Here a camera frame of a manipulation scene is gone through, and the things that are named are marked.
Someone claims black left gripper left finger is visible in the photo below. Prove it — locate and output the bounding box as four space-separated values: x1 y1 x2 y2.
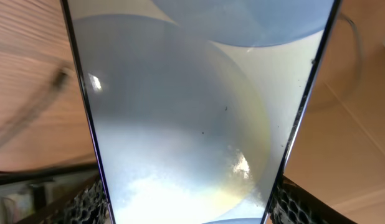
17 175 108 224

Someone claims black smartphone with blue screen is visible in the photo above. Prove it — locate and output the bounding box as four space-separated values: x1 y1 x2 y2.
61 0 341 223

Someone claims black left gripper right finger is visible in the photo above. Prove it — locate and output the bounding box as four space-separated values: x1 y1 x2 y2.
269 176 355 224

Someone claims black charging cable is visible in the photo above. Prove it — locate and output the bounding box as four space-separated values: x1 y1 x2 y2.
0 12 364 153

